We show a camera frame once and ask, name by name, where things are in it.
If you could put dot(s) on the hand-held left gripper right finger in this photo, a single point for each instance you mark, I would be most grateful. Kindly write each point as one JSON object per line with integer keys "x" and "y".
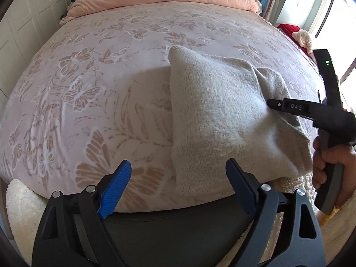
{"x": 240, "y": 186}

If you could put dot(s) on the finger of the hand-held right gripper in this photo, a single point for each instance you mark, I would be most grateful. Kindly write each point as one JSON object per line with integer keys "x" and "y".
{"x": 289, "y": 107}

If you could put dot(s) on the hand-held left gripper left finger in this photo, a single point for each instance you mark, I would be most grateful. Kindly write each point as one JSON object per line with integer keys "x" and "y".
{"x": 115, "y": 192}

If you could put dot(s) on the cream knit sweater black hearts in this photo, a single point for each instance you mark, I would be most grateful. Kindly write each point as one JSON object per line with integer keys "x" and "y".
{"x": 217, "y": 116}

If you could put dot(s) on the person's right forearm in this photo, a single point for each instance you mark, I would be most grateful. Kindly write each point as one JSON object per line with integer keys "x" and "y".
{"x": 346, "y": 228}

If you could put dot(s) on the person's right hand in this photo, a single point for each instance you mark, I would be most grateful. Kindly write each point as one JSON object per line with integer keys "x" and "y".
{"x": 350, "y": 158}

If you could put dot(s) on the cream bundled cloth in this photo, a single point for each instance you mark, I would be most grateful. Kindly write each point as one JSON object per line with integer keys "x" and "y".
{"x": 303, "y": 37}

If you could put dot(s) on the red cloth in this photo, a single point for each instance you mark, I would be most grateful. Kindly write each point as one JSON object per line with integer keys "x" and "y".
{"x": 288, "y": 29}

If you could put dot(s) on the fluffy white rug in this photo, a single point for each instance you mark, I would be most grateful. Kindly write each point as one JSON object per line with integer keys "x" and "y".
{"x": 19, "y": 214}

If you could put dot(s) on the pink butterfly print blanket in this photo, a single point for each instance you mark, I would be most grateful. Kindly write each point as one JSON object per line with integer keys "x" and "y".
{"x": 83, "y": 89}

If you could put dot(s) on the window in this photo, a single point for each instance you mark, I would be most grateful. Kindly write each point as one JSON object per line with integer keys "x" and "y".
{"x": 306, "y": 0}

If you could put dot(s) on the teal curtain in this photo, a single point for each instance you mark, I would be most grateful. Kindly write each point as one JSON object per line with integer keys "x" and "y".
{"x": 271, "y": 0}

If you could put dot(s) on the white wardrobe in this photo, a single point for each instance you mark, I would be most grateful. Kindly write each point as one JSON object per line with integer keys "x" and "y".
{"x": 25, "y": 19}

